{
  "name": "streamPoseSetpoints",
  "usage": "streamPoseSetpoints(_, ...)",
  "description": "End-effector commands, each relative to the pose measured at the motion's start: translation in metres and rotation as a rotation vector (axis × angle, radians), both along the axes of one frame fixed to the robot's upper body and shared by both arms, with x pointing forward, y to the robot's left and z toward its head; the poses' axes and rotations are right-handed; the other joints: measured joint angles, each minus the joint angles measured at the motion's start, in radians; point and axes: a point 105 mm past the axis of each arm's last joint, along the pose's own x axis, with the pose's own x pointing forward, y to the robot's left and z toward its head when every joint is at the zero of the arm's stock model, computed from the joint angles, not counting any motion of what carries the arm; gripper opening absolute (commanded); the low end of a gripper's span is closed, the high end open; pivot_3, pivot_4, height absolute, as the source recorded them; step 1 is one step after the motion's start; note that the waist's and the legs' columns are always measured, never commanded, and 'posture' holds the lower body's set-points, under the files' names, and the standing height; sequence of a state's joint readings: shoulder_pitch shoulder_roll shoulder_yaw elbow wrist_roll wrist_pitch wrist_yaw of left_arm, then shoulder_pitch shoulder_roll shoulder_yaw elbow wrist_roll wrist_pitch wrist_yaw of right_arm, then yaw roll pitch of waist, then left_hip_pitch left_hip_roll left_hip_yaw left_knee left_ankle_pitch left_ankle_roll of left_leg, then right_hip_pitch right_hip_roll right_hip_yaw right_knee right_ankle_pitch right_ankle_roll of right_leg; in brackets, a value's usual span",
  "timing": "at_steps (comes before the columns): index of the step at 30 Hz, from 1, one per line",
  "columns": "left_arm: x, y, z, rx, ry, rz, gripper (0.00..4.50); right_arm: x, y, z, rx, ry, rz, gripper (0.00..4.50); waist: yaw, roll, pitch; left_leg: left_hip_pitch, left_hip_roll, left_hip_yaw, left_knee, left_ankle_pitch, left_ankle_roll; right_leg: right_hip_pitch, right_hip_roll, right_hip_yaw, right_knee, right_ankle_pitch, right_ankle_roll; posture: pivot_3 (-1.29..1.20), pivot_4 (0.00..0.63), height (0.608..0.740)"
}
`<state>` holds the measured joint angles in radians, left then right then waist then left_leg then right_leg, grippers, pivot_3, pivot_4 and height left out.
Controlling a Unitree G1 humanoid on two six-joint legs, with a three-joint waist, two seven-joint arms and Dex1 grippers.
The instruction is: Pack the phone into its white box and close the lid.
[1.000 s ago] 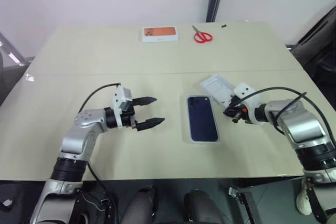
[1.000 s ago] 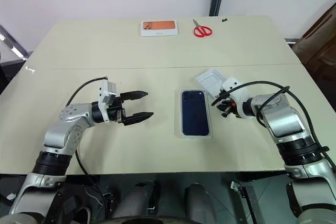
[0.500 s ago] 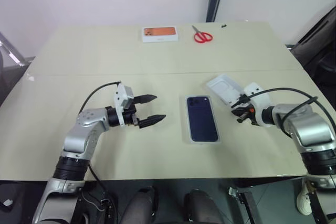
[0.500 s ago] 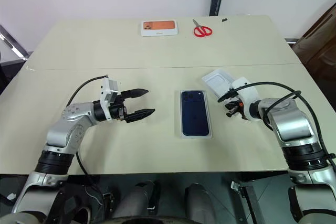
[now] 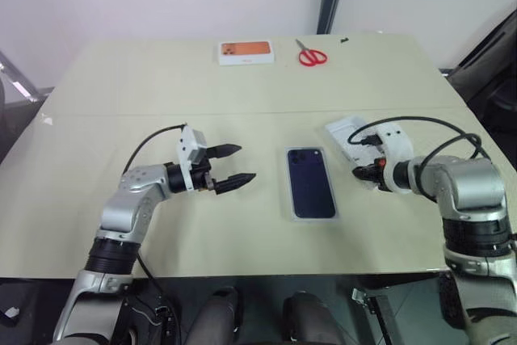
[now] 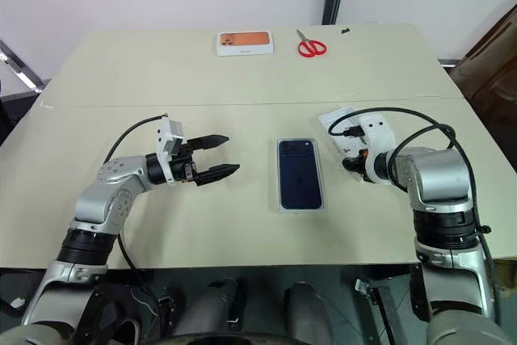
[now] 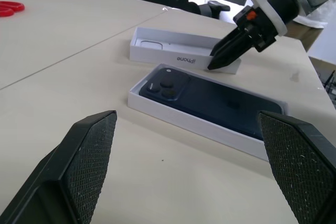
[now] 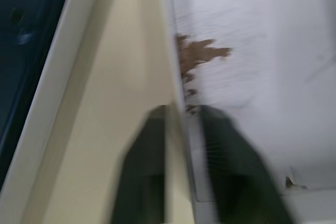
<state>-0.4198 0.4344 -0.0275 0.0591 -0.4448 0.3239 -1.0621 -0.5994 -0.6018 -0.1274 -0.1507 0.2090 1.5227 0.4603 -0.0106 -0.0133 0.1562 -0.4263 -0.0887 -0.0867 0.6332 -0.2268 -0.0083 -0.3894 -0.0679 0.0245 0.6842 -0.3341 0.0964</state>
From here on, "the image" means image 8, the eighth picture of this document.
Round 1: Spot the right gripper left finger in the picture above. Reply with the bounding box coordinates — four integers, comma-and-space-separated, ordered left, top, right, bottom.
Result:
112, 104, 169, 224

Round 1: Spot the dark blue smartphone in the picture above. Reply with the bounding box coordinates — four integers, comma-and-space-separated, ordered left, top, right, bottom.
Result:
0, 0, 70, 184

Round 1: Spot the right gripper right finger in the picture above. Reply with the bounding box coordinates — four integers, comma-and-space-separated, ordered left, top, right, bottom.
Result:
199, 104, 293, 224

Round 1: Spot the white box lid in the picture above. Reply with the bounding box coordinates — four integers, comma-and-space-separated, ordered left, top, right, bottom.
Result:
161, 0, 336, 224

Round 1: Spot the white phone box base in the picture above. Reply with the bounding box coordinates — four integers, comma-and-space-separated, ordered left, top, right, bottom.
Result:
0, 0, 102, 224

